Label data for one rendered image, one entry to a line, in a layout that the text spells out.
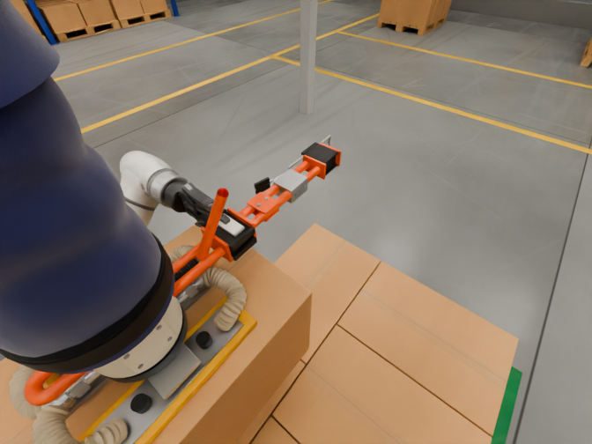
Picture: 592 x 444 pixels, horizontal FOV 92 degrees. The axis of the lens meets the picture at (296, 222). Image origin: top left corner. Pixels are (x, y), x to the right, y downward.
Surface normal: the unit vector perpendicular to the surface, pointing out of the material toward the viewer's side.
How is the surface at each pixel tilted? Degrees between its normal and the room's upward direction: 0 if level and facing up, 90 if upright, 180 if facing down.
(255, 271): 1
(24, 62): 68
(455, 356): 0
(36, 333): 88
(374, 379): 0
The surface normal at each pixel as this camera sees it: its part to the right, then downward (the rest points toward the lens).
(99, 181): 0.92, -0.37
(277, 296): -0.01, -0.66
